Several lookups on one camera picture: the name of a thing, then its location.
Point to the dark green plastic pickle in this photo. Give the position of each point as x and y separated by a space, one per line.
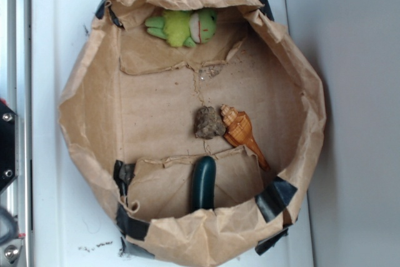
203 183

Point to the brown paper bag bin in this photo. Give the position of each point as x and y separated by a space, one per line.
127 115

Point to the grey brown rock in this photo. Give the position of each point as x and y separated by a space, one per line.
208 123

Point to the orange plastic conch shell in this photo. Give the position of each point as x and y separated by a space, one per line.
239 132

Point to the green plush frog toy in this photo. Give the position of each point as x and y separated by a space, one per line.
183 28

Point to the white plastic tray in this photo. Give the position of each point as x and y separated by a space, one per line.
70 227

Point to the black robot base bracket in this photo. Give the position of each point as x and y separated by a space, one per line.
7 145

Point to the aluminium frame rail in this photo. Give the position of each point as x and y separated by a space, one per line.
16 200

